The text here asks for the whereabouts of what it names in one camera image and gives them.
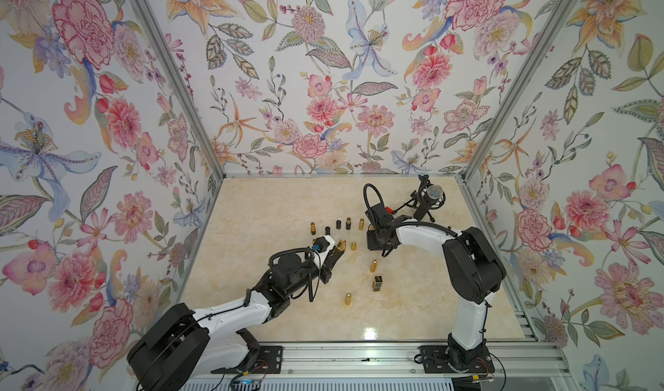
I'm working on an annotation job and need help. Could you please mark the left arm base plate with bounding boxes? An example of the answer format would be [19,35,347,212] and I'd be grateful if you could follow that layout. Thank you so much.
[211,345,284,375]

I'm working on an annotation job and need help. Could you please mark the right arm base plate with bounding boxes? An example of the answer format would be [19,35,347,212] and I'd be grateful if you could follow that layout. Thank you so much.
[413,345,496,375]

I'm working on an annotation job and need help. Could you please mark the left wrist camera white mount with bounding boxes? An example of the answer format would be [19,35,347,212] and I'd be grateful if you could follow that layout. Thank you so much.
[311,235,336,269]

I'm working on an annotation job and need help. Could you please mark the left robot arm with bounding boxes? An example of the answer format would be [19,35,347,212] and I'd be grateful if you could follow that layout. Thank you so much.
[127,235,346,390]

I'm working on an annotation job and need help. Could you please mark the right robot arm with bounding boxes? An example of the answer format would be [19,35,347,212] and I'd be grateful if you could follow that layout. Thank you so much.
[362,175,507,373]

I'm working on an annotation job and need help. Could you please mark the square gold black lipstick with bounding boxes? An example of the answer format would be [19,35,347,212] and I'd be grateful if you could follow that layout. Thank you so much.
[372,276,383,292]

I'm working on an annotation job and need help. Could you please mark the aluminium front rail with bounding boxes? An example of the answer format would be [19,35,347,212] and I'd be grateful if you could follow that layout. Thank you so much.
[190,341,570,380]

